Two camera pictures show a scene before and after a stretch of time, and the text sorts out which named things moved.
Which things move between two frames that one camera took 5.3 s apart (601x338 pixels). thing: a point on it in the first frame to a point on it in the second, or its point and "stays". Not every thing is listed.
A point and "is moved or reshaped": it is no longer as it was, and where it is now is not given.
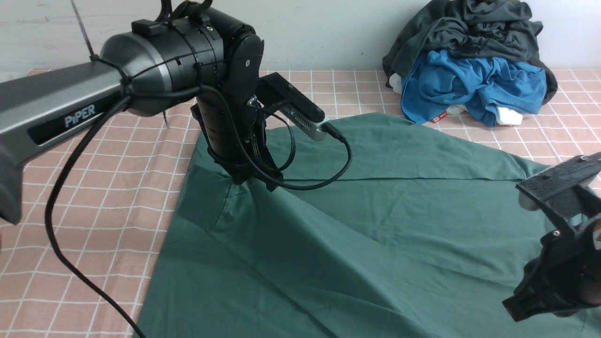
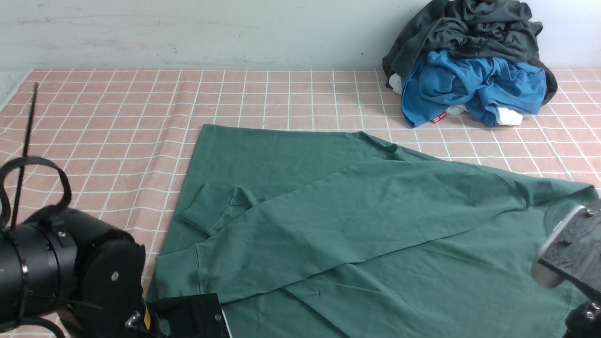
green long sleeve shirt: (426, 234) is moved or reshaped
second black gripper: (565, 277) to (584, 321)
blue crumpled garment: (443, 80) stays
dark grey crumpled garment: (501, 31) stays
